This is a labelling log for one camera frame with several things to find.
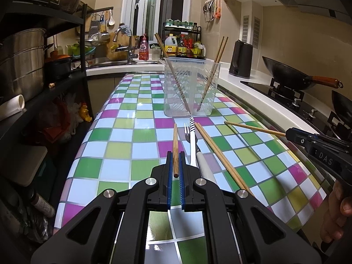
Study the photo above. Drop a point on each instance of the white hanging ladle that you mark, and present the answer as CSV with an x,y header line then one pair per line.
x,y
111,20

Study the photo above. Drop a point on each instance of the large steel stockpot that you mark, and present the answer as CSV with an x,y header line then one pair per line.
x,y
22,66

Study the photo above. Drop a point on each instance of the yellow toy duck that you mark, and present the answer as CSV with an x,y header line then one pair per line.
x,y
85,112

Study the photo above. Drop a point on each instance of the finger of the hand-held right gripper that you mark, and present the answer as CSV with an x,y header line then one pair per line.
x,y
299,137

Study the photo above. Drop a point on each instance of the steel grater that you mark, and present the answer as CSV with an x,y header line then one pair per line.
x,y
95,24

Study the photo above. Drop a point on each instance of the black metal shelf rack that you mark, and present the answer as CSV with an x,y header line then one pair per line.
x,y
84,38

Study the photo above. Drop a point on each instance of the person's right hand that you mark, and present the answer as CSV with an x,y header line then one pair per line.
x,y
337,214

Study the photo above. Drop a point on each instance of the black burner grate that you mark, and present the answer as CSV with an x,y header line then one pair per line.
x,y
295,95

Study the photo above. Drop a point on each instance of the red plastic bag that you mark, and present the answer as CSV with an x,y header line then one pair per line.
x,y
55,126

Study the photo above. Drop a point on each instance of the black spice rack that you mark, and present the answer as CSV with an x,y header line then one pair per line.
x,y
178,28

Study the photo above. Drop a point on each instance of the white plastic board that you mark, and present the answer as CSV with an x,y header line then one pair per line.
x,y
22,165

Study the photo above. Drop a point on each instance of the white roll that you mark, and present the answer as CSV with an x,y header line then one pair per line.
x,y
12,107

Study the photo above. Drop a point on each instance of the steel sink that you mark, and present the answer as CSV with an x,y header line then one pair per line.
x,y
110,63

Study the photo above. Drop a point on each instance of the hanging kitchen tools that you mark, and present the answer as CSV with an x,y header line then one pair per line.
x,y
210,8

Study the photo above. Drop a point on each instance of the plastic oil jug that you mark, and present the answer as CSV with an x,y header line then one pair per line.
x,y
170,49

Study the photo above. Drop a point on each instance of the knitted dish cloth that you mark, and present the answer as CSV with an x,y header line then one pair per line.
x,y
126,29

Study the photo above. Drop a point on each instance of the white wall vent grille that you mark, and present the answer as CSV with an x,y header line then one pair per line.
x,y
245,30
256,31

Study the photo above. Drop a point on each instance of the steel strainer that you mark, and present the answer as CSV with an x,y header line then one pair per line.
x,y
95,41

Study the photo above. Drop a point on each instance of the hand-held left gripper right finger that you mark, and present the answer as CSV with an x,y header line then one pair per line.
x,y
181,187

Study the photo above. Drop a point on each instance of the row of sauce bottles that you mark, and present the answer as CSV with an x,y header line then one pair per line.
x,y
189,46

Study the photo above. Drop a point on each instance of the red dish soap bottle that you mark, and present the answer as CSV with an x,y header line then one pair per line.
x,y
143,49

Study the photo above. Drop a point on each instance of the black electric kettle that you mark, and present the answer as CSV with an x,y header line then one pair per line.
x,y
242,60

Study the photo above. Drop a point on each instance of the brown bowl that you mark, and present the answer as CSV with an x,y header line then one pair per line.
x,y
70,0

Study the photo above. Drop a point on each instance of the steel faucet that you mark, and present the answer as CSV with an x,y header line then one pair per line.
x,y
129,52

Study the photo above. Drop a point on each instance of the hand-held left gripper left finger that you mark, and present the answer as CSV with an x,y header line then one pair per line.
x,y
169,187

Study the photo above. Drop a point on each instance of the green plastic basin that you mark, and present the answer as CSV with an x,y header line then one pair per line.
x,y
79,50

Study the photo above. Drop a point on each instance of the white framed window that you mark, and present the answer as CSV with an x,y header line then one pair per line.
x,y
145,5

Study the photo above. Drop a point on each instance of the row of green-lid spice jars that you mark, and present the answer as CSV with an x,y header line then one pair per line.
x,y
178,22

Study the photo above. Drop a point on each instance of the wooden chopstick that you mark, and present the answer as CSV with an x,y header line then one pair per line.
x,y
175,143
223,156
160,44
163,44
219,156
219,49
255,128
222,49

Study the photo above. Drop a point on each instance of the black pot orange lid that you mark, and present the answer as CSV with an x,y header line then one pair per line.
x,y
57,67

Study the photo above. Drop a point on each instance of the clear glass jar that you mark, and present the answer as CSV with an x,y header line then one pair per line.
x,y
156,53

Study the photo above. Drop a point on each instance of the black gas stove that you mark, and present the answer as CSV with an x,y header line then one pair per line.
x,y
261,86

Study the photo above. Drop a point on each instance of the white plastic bag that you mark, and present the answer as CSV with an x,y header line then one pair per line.
x,y
73,107

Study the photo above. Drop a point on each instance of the clear plastic utensil holder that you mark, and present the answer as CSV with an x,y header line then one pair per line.
x,y
192,93

